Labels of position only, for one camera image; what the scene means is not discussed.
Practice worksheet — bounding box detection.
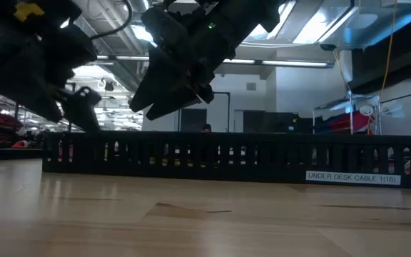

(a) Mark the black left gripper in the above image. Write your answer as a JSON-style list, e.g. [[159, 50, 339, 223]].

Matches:
[[0, 21, 101, 132]]

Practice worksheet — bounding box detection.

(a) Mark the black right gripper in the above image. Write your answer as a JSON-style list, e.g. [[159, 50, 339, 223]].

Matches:
[[128, 21, 237, 121]]

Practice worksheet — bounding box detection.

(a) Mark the black raceway cover strip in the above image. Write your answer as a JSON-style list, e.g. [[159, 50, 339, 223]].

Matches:
[[42, 130, 411, 143]]

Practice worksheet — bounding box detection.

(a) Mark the black slotted cable raceway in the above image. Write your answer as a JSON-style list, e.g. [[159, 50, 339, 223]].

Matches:
[[42, 137, 411, 190]]

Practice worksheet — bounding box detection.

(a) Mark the black cabinet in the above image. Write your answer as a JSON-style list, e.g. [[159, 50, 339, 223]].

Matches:
[[262, 111, 315, 133]]

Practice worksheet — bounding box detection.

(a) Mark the white multi-head floor lamp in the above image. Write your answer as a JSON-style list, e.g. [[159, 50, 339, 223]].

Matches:
[[357, 94, 406, 136]]

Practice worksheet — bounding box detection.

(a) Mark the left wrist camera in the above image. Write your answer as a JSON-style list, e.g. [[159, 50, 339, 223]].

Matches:
[[44, 24, 98, 78]]

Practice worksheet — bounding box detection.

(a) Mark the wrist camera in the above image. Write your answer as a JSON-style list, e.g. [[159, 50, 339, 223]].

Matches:
[[44, 24, 98, 78], [140, 6, 192, 51]]

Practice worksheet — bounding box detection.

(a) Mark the black gantry frame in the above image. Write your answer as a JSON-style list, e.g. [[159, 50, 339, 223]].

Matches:
[[177, 91, 231, 133]]

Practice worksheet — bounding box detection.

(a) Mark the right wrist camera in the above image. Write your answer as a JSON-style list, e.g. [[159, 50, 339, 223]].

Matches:
[[140, 6, 192, 51]]

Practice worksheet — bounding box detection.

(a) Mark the yellow cable tag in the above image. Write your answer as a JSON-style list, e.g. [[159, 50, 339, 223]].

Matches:
[[13, 1, 46, 22]]

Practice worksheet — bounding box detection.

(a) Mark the metal wire shelf rack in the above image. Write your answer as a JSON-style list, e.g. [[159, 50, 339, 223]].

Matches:
[[311, 93, 383, 136]]

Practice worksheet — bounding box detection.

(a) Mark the yellow hanging cable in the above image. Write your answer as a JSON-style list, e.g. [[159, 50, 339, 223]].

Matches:
[[379, 0, 400, 103]]

